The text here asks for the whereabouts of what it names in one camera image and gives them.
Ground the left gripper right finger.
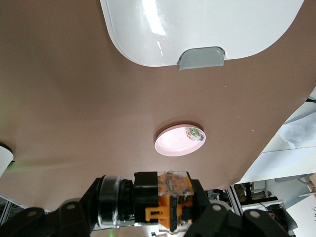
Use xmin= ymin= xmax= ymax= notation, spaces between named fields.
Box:
xmin=187 ymin=179 xmax=297 ymax=237

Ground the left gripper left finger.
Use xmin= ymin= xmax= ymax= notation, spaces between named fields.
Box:
xmin=0 ymin=175 xmax=105 ymax=237

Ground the orange push-button switch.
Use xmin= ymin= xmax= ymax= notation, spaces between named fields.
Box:
xmin=96 ymin=170 xmax=198 ymax=234

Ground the white desk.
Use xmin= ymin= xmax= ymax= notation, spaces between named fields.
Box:
xmin=232 ymin=85 xmax=316 ymax=186

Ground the pink round plate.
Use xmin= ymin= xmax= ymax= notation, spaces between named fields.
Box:
xmin=154 ymin=124 xmax=207 ymax=158

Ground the translucent plastic bag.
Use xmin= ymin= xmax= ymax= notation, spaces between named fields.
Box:
xmin=278 ymin=108 xmax=316 ymax=150

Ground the brown table mat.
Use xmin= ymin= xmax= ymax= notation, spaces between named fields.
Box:
xmin=0 ymin=0 xmax=316 ymax=232

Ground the grey box latch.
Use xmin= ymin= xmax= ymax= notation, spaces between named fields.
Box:
xmin=177 ymin=46 xmax=227 ymax=71

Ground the white lidded storage box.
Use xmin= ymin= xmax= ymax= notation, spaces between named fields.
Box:
xmin=100 ymin=0 xmax=306 ymax=69

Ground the green push-button switch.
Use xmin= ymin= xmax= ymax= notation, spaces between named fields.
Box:
xmin=184 ymin=127 xmax=205 ymax=142

